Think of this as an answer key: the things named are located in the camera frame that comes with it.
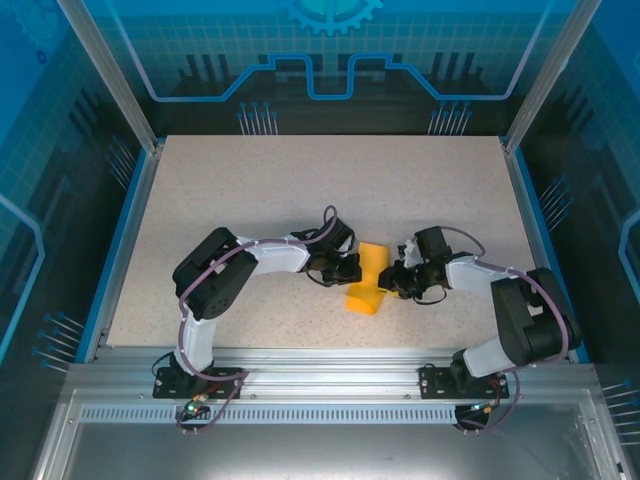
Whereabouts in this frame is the shiny metal sheet panel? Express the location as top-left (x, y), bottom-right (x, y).
top-left (29, 389), bottom-right (632, 480)

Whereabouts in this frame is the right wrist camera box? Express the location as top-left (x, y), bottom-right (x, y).
top-left (398, 238), bottom-right (420, 271)

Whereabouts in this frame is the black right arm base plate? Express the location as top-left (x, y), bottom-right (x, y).
top-left (418, 364), bottom-right (510, 400)

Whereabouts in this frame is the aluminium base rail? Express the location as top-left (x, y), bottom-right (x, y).
top-left (67, 347), bottom-right (599, 401)

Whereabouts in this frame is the aluminium side rail blue edge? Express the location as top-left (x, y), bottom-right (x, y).
top-left (501, 142), bottom-right (592, 364)
top-left (74, 142), bottom-right (166, 364)

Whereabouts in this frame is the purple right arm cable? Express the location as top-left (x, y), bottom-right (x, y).
top-left (439, 225), bottom-right (572, 436)

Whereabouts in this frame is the slotted aluminium cable duct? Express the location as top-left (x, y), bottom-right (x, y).
top-left (79, 405), bottom-right (459, 423)

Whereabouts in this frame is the cable connector with green light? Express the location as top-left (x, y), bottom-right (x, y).
top-left (467, 399), bottom-right (502, 417)
top-left (182, 394), bottom-right (221, 419)

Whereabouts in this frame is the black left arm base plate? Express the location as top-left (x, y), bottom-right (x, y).
top-left (152, 367), bottom-right (245, 400)

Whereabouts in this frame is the aluminium frame post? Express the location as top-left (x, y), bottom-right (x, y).
top-left (501, 0), bottom-right (607, 153)
top-left (57, 0), bottom-right (165, 154)

